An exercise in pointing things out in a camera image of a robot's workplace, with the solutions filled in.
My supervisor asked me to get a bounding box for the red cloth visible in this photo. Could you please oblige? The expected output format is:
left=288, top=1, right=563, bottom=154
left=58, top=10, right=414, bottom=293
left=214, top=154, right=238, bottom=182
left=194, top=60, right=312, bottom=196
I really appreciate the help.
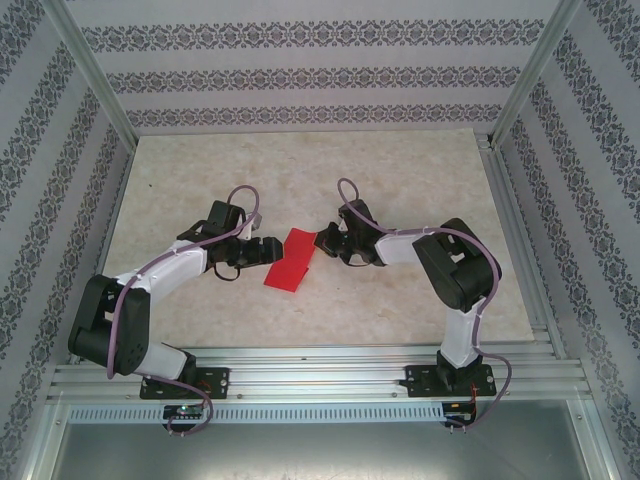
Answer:
left=263, top=227, right=321, bottom=292

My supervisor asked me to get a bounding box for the aluminium mounting beam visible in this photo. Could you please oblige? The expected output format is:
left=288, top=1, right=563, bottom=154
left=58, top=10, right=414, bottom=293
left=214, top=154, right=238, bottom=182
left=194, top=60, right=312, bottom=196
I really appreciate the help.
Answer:
left=47, top=343, right=594, bottom=402

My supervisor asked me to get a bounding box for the small circuit board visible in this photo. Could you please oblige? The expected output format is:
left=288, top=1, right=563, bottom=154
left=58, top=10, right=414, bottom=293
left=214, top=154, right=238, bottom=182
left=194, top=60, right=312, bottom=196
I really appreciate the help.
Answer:
left=442, top=399, right=479, bottom=426
left=163, top=403, right=206, bottom=421

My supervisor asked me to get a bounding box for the grey metal panel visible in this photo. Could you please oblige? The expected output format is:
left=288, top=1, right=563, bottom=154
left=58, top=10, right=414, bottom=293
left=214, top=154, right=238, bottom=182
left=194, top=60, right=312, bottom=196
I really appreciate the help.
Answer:
left=39, top=422, right=614, bottom=480

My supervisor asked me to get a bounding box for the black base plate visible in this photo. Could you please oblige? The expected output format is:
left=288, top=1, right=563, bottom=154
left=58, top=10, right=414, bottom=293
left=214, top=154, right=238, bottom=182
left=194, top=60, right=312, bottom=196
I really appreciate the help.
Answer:
left=141, top=366, right=231, bottom=401
left=404, top=363, right=496, bottom=399

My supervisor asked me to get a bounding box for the aluminium table side rail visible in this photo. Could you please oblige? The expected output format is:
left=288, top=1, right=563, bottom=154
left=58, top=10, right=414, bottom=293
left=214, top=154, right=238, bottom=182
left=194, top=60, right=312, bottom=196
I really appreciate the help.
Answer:
left=69, top=142, right=139, bottom=365
left=477, top=134, right=569, bottom=360

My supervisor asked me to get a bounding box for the purple cable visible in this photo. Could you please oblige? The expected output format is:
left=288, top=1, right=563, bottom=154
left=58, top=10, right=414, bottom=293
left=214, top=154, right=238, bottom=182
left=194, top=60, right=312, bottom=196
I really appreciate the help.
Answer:
left=107, top=184, right=262, bottom=439
left=337, top=177, right=512, bottom=435

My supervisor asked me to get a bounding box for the slotted grey cable duct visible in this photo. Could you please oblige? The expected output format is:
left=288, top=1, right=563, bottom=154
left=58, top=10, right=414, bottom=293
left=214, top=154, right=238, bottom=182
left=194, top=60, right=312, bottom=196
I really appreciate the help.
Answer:
left=67, top=403, right=449, bottom=424

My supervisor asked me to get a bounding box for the aluminium frame post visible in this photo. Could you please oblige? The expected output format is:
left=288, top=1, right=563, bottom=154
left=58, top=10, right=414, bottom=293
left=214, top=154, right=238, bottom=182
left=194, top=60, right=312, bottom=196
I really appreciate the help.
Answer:
left=39, top=0, right=139, bottom=149
left=489, top=0, right=586, bottom=149

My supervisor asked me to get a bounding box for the aluminium lower frame strut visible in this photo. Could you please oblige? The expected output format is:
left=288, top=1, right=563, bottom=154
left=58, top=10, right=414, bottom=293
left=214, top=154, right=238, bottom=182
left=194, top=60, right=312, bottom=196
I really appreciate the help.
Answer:
left=569, top=399, right=621, bottom=480
left=22, top=399, right=71, bottom=480

